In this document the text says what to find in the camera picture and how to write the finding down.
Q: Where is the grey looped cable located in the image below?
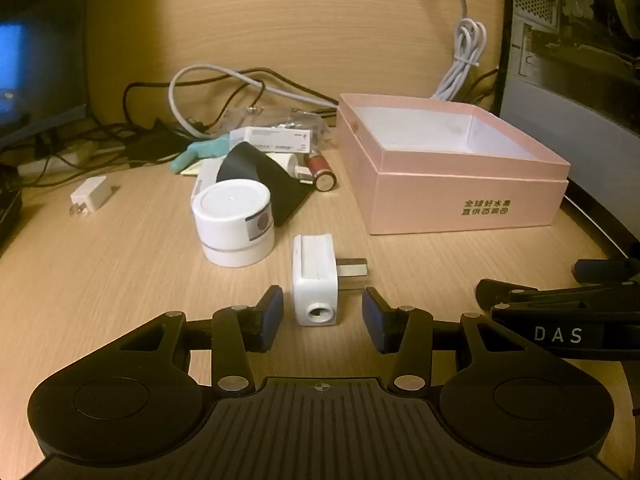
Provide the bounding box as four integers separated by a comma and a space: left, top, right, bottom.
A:
169, 64, 341, 139

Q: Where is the small white wall charger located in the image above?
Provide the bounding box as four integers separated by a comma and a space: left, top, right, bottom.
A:
70, 176, 110, 218

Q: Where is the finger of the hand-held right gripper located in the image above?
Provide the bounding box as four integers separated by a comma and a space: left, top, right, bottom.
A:
475, 278, 640, 311
573, 258, 640, 284

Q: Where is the red battery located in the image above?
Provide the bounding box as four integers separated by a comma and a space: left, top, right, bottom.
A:
306, 152, 337, 192

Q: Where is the black power adapter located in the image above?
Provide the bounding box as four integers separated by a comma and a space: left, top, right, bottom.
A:
127, 120, 201, 166

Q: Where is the computer case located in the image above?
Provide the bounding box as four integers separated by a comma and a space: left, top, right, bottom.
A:
500, 0, 640, 186

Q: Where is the white usb plug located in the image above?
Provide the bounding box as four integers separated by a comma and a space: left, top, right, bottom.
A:
272, 152, 314, 184

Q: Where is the pink cardboard box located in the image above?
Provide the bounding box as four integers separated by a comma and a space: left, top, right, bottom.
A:
336, 92, 572, 236

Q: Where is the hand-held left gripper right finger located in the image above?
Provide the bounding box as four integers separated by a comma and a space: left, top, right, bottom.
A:
361, 286, 531, 394

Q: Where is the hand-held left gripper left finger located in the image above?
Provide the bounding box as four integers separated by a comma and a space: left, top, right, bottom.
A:
117, 285, 286, 394

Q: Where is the white power strip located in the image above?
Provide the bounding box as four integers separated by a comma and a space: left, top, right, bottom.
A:
17, 139, 126, 176

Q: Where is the clear plastic bag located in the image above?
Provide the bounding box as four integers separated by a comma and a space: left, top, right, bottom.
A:
220, 105, 335, 150

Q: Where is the small white labelled box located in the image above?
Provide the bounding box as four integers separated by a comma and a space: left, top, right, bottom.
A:
230, 127, 313, 155

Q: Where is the white plug adapter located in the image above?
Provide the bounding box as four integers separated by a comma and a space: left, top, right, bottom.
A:
292, 233, 369, 327

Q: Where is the black cloth pouch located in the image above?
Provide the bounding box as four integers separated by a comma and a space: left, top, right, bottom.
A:
217, 141, 317, 227

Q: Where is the white round cylinder device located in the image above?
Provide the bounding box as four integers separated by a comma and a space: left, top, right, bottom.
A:
191, 181, 276, 267

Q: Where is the white coiled cable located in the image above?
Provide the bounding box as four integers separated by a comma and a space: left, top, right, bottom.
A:
431, 0, 488, 103

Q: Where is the black cable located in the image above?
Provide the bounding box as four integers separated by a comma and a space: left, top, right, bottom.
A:
122, 67, 341, 128

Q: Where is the black keyboard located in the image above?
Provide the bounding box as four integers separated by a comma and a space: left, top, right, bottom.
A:
0, 165, 24, 257

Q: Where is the dark monitor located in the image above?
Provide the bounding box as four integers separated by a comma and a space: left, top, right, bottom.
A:
0, 0, 92, 155

